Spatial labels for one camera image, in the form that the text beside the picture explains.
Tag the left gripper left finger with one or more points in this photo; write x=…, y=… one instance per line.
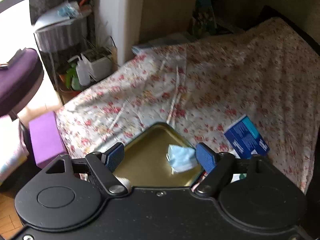
x=102, y=167

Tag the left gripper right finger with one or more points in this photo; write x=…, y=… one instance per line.
x=218, y=167

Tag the light blue face mask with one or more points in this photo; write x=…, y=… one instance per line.
x=181, y=159

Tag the blue Tempo tissue pack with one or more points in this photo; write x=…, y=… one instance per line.
x=246, y=139

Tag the teal gold metal tin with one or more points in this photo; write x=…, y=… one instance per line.
x=145, y=162

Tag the upper purple foam block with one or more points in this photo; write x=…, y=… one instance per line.
x=45, y=137

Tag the floral bedspread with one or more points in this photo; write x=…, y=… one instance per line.
x=269, y=73

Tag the green watering can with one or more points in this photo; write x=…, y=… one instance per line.
x=72, y=81

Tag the pastel folded blanket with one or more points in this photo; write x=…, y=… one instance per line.
x=13, y=149

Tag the white squeeze bottle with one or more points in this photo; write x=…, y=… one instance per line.
x=81, y=71

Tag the white planter with plant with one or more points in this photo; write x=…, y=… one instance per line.
x=98, y=61

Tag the purple velvet chaise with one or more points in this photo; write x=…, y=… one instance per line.
x=20, y=82

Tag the book on chaise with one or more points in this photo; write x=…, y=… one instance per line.
x=12, y=61

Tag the round grey side table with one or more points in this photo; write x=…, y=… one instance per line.
x=61, y=27

